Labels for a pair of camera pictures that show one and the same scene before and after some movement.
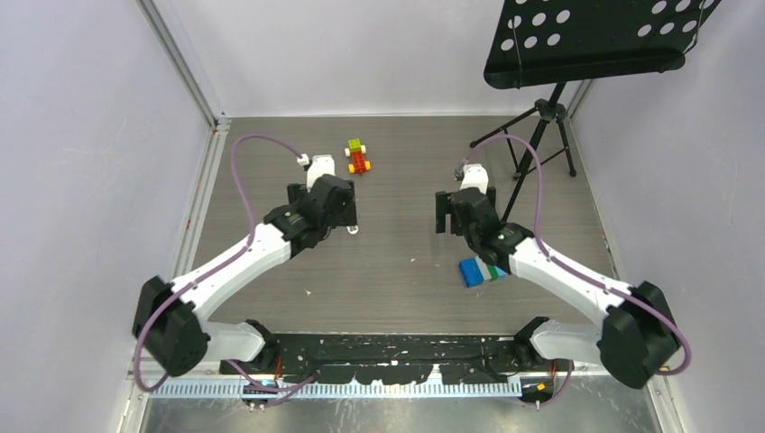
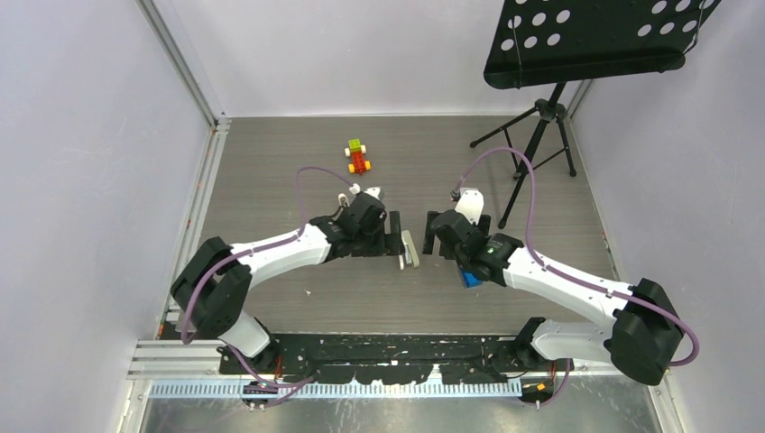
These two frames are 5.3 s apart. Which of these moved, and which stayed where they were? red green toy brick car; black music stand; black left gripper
Moved: black left gripper
Stayed: red green toy brick car; black music stand
